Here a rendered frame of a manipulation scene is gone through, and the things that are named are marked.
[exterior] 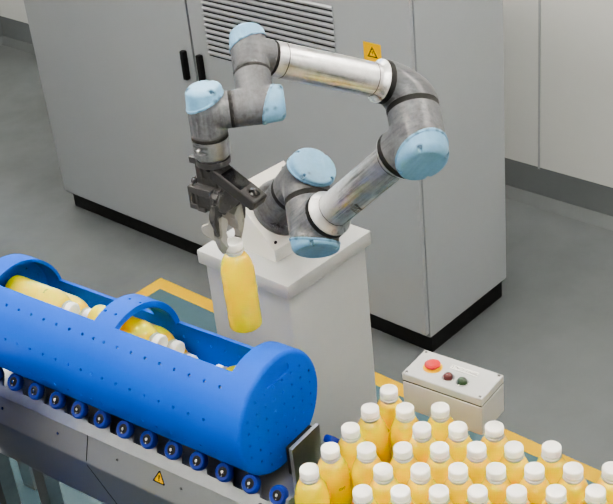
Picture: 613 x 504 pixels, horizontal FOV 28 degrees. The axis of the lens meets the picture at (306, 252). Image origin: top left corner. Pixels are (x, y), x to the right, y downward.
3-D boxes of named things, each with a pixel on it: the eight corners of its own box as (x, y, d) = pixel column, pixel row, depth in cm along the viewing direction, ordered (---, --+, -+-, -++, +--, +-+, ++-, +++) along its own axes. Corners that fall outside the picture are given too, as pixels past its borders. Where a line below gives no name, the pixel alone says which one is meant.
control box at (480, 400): (427, 384, 286) (425, 348, 281) (504, 411, 275) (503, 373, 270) (404, 408, 279) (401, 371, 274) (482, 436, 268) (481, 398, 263)
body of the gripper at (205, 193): (213, 195, 261) (205, 144, 255) (245, 204, 256) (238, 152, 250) (189, 211, 256) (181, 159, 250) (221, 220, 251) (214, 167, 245)
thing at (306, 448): (315, 464, 277) (310, 420, 270) (324, 467, 275) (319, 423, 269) (288, 490, 270) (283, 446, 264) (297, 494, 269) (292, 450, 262)
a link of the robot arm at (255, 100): (279, 60, 245) (223, 67, 244) (286, 108, 240) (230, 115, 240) (280, 82, 252) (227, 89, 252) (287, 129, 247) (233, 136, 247)
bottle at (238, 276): (245, 336, 265) (233, 262, 255) (223, 325, 269) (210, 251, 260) (268, 320, 269) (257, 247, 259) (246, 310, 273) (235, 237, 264)
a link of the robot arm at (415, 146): (315, 214, 306) (451, 98, 266) (324, 268, 300) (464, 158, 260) (274, 206, 300) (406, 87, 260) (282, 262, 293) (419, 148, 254)
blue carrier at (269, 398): (56, 327, 331) (37, 234, 317) (323, 430, 284) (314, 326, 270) (-26, 381, 312) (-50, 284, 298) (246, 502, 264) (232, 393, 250)
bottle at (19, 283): (30, 290, 312) (82, 310, 302) (10, 308, 308) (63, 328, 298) (20, 269, 308) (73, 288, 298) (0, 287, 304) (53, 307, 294)
